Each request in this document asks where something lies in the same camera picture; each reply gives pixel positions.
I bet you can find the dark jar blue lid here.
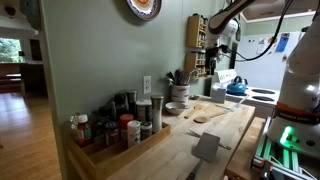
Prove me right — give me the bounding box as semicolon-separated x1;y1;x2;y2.
104;120;120;147

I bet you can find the tall steel salt grinder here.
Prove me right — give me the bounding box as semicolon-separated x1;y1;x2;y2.
150;95;165;134

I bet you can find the white ceramic bowl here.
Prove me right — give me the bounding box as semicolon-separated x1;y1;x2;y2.
164;101;187;116

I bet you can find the grey metal spatula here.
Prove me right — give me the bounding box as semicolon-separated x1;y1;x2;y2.
184;132;222;180

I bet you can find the decorative painted wall plate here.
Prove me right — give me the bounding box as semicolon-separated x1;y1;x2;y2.
125;0;163;22

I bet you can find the window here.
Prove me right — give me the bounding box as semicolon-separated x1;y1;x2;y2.
0;37;25;64

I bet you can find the black plastic spoon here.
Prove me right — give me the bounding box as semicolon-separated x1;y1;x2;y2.
173;68;184;86

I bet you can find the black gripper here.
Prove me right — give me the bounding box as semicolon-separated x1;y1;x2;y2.
205;46;219;76

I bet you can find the blue kettle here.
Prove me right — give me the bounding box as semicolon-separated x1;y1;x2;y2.
226;75;249;96

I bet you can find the white electric stove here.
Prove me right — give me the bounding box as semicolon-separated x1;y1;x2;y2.
211;68;281;119

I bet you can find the dark pepper grinder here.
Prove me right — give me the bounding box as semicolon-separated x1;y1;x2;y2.
125;89;138;116

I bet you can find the metal ladle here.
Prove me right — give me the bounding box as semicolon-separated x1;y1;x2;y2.
162;75;174;85

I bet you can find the wooden spice tray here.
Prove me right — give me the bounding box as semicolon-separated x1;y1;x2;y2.
66;122;172;180

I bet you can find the white wall outlet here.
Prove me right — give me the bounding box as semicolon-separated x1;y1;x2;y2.
143;75;152;95

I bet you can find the white refrigerator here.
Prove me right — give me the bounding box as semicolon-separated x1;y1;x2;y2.
234;31;303;91

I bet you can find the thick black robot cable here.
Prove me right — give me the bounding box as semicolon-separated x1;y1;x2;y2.
219;0;296;63

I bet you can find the red lid spice jar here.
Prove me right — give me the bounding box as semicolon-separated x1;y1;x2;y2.
119;113;135;141

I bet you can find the blue-grey tissue box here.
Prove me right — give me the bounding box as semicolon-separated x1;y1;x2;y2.
210;83;228;104

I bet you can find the black lid bottle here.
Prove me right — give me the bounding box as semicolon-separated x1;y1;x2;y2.
114;93;129;118

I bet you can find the light wooden spoon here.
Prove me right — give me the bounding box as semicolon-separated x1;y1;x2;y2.
193;110;229;124

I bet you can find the blue paper sheet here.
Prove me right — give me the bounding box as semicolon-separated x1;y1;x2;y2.
275;32;290;53

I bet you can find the orange sauce bottle white cap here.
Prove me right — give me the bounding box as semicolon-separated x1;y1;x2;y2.
75;114;93;148

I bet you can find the dark glass bottle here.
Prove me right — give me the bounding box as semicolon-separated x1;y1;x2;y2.
91;109;107;143

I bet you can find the wooden wall spice rack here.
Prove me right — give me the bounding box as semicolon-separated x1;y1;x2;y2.
184;51;208;78
185;13;210;50

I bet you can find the white ceramic utensil crock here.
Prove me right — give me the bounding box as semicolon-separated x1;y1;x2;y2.
170;84;191;107

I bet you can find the small jar black lid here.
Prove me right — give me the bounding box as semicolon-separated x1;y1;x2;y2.
140;121;154;141

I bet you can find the white paper sheet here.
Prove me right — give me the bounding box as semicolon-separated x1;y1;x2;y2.
256;37;268;55

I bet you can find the white spice shaker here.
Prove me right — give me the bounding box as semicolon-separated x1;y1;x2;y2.
126;120;142;149

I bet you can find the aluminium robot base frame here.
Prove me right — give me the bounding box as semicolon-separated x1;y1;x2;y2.
250;116;320;180

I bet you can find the flat wooden spatula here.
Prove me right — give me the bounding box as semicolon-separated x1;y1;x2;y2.
183;103;205;120

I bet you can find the metal wire whisk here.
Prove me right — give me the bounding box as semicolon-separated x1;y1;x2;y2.
186;68;200;86

